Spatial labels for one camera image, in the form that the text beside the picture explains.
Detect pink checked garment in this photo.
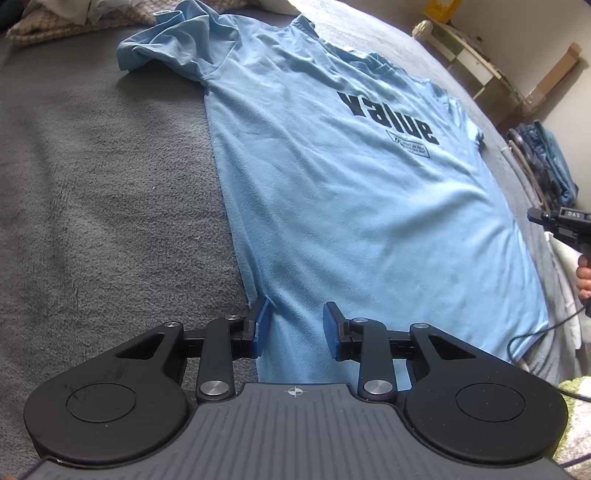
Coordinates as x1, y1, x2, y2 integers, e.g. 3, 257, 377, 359
7, 0, 160, 44

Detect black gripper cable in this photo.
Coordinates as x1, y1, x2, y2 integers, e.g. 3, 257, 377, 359
507, 302, 591, 400

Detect cardboard strip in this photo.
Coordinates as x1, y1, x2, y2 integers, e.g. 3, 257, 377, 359
526, 43, 583, 100

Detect light blue t-shirt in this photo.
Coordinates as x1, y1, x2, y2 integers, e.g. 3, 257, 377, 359
116, 0, 550, 384

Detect yellow box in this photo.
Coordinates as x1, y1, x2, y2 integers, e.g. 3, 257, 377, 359
425, 0, 462, 21

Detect folded blue jeans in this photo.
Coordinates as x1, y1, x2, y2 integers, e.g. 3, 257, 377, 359
531, 121, 580, 208

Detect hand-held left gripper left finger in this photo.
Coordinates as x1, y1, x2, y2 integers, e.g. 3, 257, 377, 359
113, 308, 274, 401

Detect cream desk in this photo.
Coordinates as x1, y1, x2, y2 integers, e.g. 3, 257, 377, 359
427, 18, 536, 116

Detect folded dark plaid garment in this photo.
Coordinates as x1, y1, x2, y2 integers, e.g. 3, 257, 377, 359
507, 127, 550, 213

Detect folded white garment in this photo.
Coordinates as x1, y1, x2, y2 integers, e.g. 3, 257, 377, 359
545, 231, 583, 348

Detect green fluffy cloth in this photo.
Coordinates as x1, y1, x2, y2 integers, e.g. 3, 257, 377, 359
556, 376, 591, 480

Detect folded grey garment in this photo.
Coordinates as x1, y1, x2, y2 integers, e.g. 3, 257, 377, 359
501, 145, 546, 217

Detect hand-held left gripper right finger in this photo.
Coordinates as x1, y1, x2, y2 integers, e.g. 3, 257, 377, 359
322, 302, 481, 401

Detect grey bed blanket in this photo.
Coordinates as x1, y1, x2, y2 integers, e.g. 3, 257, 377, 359
0, 0, 591, 480

